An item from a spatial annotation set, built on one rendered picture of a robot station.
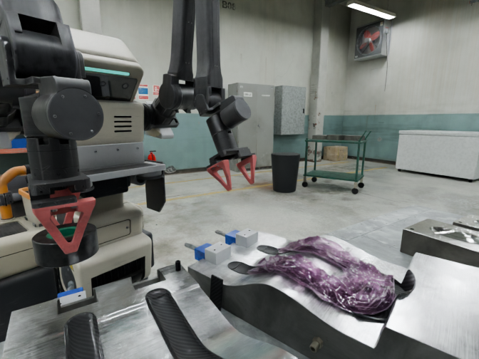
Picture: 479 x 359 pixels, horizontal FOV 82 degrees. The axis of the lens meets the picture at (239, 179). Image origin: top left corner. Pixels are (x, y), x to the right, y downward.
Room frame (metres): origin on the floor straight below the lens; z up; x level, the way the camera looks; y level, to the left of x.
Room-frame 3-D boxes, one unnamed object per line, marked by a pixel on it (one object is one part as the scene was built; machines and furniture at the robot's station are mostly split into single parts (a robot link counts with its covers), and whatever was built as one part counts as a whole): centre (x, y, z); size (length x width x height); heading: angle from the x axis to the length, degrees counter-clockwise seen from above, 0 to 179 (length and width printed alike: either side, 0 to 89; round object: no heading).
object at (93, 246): (0.38, 0.25, 0.99); 0.08 x 0.08 x 0.04
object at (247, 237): (0.69, 0.02, 0.86); 0.13 x 0.05 x 0.05; 51
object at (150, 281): (0.44, 0.16, 0.87); 0.05 x 0.05 x 0.04; 33
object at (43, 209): (0.35, 0.24, 1.04); 0.07 x 0.07 x 0.09; 39
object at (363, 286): (0.48, -0.16, 0.90); 0.26 x 0.18 x 0.08; 51
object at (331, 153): (8.19, -2.85, 0.20); 0.63 x 0.44 x 0.40; 121
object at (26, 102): (0.37, 0.25, 1.17); 0.07 x 0.06 x 0.07; 50
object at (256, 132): (6.58, -0.29, 0.98); 1.00 x 0.47 x 1.95; 121
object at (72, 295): (0.47, 0.33, 0.83); 0.13 x 0.05 x 0.05; 32
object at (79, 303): (0.38, 0.25, 0.87); 0.05 x 0.05 x 0.04; 33
